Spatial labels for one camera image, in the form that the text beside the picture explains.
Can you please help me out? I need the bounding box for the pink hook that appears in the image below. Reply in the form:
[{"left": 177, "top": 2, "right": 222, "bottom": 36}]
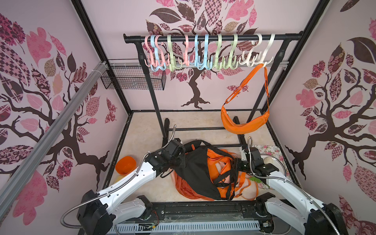
[
  {"left": 184, "top": 35, "right": 190, "bottom": 67},
  {"left": 144, "top": 36, "right": 154, "bottom": 67}
]

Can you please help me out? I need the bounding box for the blue hook left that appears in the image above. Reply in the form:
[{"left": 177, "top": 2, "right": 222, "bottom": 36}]
[{"left": 150, "top": 35, "right": 169, "bottom": 72}]

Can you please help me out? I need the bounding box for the white slotted cable duct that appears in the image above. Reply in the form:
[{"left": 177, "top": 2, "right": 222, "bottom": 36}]
[{"left": 108, "top": 220, "right": 260, "bottom": 235}]

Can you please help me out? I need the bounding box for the pink hook far left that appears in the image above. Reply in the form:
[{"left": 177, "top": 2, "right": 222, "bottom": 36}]
[{"left": 144, "top": 36, "right": 154, "bottom": 67}]

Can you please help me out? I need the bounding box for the green hook middle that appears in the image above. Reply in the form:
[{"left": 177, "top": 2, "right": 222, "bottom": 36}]
[{"left": 212, "top": 34, "right": 223, "bottom": 70}]

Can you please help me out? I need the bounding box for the black clothes rack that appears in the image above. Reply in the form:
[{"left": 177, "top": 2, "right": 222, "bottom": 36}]
[{"left": 123, "top": 31, "right": 305, "bottom": 146}]

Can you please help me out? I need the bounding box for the white hook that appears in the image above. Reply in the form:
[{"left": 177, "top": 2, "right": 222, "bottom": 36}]
[
  {"left": 255, "top": 34, "right": 276, "bottom": 67},
  {"left": 238, "top": 33, "right": 263, "bottom": 66}
]

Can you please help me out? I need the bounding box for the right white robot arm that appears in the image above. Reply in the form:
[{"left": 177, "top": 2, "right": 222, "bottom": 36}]
[{"left": 235, "top": 137, "right": 348, "bottom": 235}]

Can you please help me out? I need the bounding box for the floral cloth mat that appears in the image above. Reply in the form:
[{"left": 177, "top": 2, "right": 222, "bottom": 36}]
[{"left": 253, "top": 145, "right": 292, "bottom": 181}]

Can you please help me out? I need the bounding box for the white hook right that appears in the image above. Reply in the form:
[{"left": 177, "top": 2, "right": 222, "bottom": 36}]
[{"left": 255, "top": 34, "right": 276, "bottom": 67}]

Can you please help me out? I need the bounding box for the green hook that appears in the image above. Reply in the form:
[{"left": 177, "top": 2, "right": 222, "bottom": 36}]
[
  {"left": 212, "top": 34, "right": 223, "bottom": 70},
  {"left": 223, "top": 34, "right": 238, "bottom": 70},
  {"left": 166, "top": 35, "right": 182, "bottom": 72}
]

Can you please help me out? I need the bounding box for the black wire basket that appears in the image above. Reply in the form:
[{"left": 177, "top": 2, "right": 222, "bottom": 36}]
[{"left": 101, "top": 65, "right": 166, "bottom": 91}]

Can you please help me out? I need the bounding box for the grey aluminium beam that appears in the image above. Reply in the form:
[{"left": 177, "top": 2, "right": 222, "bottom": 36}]
[{"left": 1, "top": 61, "right": 108, "bottom": 218}]

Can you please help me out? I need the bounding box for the black bag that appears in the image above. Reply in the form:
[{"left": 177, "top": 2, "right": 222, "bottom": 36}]
[{"left": 175, "top": 140, "right": 239, "bottom": 201}]

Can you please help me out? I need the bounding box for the orange bags pile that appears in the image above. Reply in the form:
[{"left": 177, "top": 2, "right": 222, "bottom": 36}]
[{"left": 173, "top": 146, "right": 259, "bottom": 201}]

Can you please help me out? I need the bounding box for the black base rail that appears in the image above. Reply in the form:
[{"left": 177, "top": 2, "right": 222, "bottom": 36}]
[{"left": 147, "top": 201, "right": 273, "bottom": 221}]

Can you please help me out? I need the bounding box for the green hook left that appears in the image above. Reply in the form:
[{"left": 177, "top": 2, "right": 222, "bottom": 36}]
[{"left": 166, "top": 35, "right": 182, "bottom": 72}]

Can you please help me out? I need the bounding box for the orange plastic bowl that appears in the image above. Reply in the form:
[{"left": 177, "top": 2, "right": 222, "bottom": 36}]
[{"left": 115, "top": 156, "right": 137, "bottom": 176}]

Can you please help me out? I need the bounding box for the orange sling bag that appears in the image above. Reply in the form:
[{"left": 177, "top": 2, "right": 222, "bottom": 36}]
[{"left": 221, "top": 64, "right": 270, "bottom": 135}]

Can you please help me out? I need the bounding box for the pink hook middle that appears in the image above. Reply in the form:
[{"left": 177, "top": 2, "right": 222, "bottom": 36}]
[{"left": 184, "top": 35, "right": 190, "bottom": 67}]

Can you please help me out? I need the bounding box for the white hook left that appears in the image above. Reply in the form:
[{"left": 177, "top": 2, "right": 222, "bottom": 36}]
[{"left": 238, "top": 33, "right": 263, "bottom": 66}]

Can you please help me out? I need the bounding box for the white artificial flower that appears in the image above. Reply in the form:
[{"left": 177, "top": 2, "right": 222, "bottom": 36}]
[{"left": 249, "top": 176, "right": 262, "bottom": 185}]

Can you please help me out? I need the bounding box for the green hook right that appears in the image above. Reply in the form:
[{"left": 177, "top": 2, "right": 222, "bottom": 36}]
[{"left": 223, "top": 34, "right": 238, "bottom": 70}]

